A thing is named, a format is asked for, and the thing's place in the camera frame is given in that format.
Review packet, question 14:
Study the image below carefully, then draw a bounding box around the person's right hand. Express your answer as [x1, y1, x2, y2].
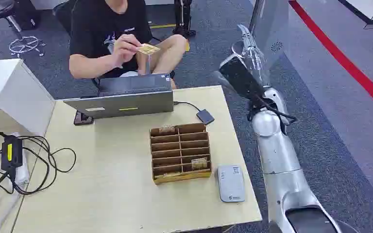
[112, 33, 143, 68]

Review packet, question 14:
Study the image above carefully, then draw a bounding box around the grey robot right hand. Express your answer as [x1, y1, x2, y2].
[219, 24, 271, 101]

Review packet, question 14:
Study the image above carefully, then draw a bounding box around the person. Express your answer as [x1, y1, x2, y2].
[69, 0, 189, 90]

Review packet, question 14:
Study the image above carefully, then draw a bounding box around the dark grey external drive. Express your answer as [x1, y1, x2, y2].
[196, 109, 215, 125]

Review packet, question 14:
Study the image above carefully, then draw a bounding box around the grey laptop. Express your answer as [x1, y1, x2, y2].
[63, 74, 174, 119]

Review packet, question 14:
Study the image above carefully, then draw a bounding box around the grey sign panel stand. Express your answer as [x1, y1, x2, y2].
[253, 0, 292, 87]

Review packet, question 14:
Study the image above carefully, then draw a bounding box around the chrome pole stand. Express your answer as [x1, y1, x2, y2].
[231, 0, 266, 58]

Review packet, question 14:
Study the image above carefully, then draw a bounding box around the black legged stand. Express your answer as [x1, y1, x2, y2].
[172, 0, 197, 37]

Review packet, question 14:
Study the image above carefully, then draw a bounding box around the dark phone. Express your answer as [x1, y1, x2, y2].
[74, 111, 94, 126]

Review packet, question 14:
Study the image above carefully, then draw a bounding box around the wooden card box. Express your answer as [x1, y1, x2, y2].
[149, 122, 213, 185]

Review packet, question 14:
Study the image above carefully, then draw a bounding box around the black bin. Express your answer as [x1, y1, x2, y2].
[14, 0, 42, 31]

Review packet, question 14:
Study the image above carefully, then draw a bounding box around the pale grey flat device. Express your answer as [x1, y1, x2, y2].
[217, 165, 246, 203]

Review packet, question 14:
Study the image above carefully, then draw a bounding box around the white cabinet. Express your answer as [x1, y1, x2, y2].
[0, 59, 56, 137]

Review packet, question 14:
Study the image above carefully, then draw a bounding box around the black power adapter yellow label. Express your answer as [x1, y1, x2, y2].
[0, 135, 24, 173]

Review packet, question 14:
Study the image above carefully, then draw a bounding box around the white plastic bag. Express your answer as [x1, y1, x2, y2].
[13, 132, 31, 186]

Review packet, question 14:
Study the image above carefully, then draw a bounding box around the black laptop cable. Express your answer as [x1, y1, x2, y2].
[173, 101, 202, 113]

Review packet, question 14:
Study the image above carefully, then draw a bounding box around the black coiled cable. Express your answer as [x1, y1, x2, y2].
[0, 135, 77, 196]

